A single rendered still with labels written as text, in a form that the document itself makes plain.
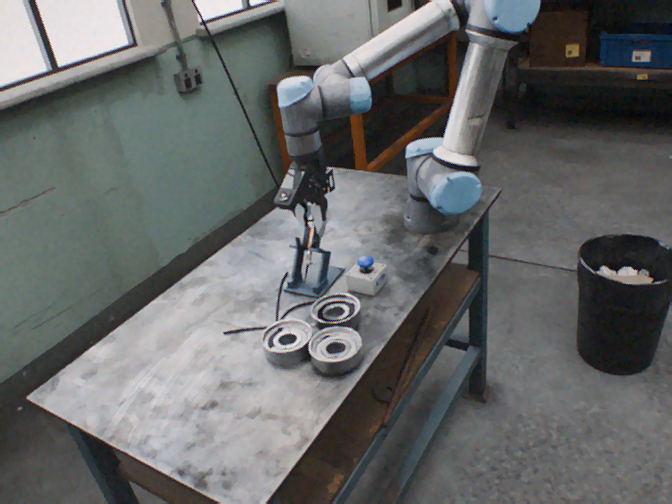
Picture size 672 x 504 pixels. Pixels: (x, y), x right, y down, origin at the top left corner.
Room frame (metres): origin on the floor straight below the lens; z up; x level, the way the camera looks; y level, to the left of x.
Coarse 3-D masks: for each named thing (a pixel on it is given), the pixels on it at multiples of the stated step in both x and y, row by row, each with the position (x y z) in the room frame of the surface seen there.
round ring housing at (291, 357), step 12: (276, 324) 0.97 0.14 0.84; (288, 324) 0.97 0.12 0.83; (300, 324) 0.96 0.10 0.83; (264, 336) 0.94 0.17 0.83; (276, 336) 0.94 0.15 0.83; (288, 336) 0.94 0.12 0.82; (300, 336) 0.93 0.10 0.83; (312, 336) 0.92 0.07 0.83; (264, 348) 0.90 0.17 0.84; (288, 348) 0.90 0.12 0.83; (300, 348) 0.88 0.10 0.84; (276, 360) 0.88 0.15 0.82; (288, 360) 0.87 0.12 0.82; (300, 360) 0.88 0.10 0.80
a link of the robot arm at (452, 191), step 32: (480, 0) 1.24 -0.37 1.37; (512, 0) 1.20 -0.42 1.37; (480, 32) 1.22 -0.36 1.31; (512, 32) 1.19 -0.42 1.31; (480, 64) 1.22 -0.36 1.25; (480, 96) 1.21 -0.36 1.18; (448, 128) 1.25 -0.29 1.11; (480, 128) 1.22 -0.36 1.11; (448, 160) 1.21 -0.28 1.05; (480, 160) 1.23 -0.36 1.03; (448, 192) 1.18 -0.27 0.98; (480, 192) 1.19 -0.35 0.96
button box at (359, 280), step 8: (376, 264) 1.13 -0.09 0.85; (384, 264) 1.13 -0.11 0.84; (352, 272) 1.11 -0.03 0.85; (360, 272) 1.11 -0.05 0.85; (368, 272) 1.10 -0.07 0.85; (376, 272) 1.10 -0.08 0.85; (384, 272) 1.11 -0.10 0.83; (352, 280) 1.10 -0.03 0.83; (360, 280) 1.09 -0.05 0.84; (368, 280) 1.07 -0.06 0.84; (376, 280) 1.08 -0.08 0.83; (384, 280) 1.11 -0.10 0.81; (352, 288) 1.10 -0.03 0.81; (360, 288) 1.09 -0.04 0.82; (368, 288) 1.08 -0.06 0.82; (376, 288) 1.08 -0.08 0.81
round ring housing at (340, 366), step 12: (324, 336) 0.92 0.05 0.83; (348, 336) 0.91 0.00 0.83; (360, 336) 0.89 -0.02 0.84; (312, 348) 0.88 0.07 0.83; (324, 348) 0.88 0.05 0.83; (336, 348) 0.90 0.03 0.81; (348, 348) 0.87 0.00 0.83; (360, 348) 0.85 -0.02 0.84; (312, 360) 0.85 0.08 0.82; (324, 360) 0.83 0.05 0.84; (336, 360) 0.83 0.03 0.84; (348, 360) 0.83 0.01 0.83; (324, 372) 0.84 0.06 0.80; (336, 372) 0.83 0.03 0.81
